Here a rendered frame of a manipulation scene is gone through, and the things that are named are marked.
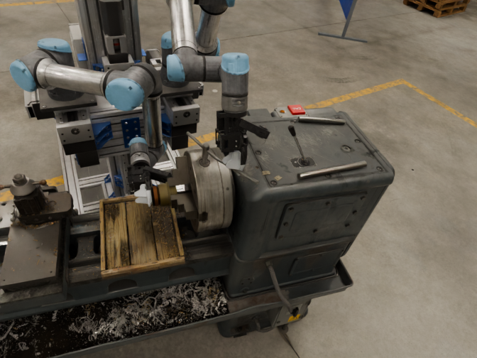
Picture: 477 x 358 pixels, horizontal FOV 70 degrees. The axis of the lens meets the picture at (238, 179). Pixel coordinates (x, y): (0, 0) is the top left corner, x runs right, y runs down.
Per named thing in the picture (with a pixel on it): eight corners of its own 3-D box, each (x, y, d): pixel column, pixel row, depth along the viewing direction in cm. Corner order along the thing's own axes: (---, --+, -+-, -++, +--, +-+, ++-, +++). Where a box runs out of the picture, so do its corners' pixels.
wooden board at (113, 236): (170, 196, 155) (170, 190, 152) (184, 264, 132) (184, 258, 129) (101, 205, 147) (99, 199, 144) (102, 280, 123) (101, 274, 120)
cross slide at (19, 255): (64, 191, 142) (62, 183, 139) (58, 283, 114) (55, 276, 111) (20, 196, 137) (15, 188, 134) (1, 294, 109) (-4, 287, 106)
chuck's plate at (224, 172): (209, 182, 154) (216, 130, 131) (226, 241, 136) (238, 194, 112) (201, 182, 153) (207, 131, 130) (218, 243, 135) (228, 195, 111)
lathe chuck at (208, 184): (201, 182, 153) (207, 131, 130) (218, 243, 135) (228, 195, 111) (182, 185, 151) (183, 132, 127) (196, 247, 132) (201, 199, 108)
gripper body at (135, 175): (130, 196, 129) (128, 175, 137) (153, 193, 131) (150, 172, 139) (128, 182, 124) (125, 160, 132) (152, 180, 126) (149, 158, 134)
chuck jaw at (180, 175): (196, 181, 133) (192, 151, 131) (198, 182, 128) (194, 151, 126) (167, 185, 129) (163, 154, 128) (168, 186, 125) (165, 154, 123)
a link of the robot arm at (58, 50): (82, 69, 148) (75, 38, 139) (62, 82, 139) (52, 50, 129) (58, 62, 150) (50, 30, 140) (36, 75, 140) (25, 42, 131)
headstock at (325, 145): (318, 165, 183) (342, 103, 156) (364, 237, 152) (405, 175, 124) (210, 178, 166) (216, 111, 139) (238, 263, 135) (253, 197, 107)
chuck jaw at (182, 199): (199, 190, 127) (206, 210, 118) (199, 200, 130) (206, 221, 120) (170, 193, 124) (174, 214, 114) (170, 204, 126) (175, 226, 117)
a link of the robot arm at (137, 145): (147, 149, 150) (146, 134, 144) (150, 166, 143) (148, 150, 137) (129, 151, 148) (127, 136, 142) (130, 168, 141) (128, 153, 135)
